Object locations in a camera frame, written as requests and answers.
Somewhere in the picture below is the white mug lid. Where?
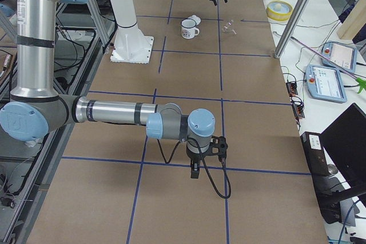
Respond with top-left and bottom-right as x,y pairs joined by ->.
188,14 -> 201,26

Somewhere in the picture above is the white enamel mug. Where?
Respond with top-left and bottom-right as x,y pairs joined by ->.
181,18 -> 200,39

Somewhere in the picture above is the yellow bowl with blue plate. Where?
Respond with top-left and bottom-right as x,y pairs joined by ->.
266,0 -> 293,21

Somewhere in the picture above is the near teach pendant tablet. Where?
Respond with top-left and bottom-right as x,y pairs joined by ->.
305,65 -> 347,103

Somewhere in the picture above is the teach pendant tablet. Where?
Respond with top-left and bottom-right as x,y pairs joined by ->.
305,65 -> 347,103
321,41 -> 357,73

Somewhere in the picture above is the far teach pendant tablet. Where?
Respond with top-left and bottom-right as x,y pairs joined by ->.
321,41 -> 357,73

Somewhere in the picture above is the black box device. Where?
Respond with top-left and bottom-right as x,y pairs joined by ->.
301,131 -> 330,177

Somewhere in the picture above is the black laptop computer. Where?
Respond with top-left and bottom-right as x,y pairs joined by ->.
312,103 -> 365,226

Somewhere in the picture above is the aluminium frame post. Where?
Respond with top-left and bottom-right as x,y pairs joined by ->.
274,0 -> 309,59

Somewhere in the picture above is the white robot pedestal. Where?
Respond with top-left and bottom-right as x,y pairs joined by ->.
110,0 -> 154,64

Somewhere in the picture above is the metal grabber stick green handle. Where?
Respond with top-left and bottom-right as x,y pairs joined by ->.
291,36 -> 365,94

